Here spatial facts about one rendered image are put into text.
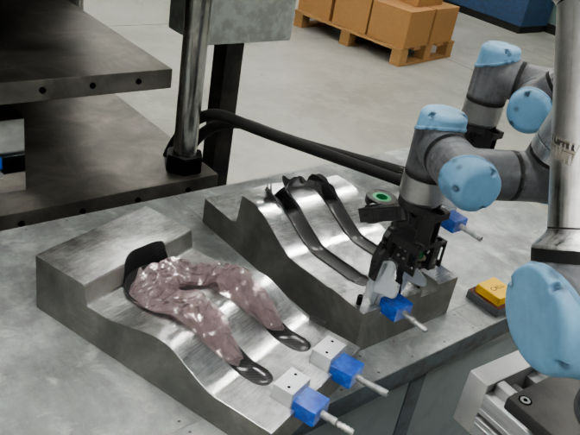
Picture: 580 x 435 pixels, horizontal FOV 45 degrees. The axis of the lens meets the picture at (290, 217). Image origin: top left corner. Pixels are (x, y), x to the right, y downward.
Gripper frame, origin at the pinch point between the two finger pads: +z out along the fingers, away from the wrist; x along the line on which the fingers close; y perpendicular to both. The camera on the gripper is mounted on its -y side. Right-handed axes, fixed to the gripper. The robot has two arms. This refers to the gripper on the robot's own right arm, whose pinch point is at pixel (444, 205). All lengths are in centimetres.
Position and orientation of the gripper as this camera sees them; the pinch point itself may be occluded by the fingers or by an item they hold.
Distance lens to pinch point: 153.0
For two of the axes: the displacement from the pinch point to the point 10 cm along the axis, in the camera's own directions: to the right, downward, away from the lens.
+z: -1.6, 8.6, 4.8
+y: 6.1, 4.7, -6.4
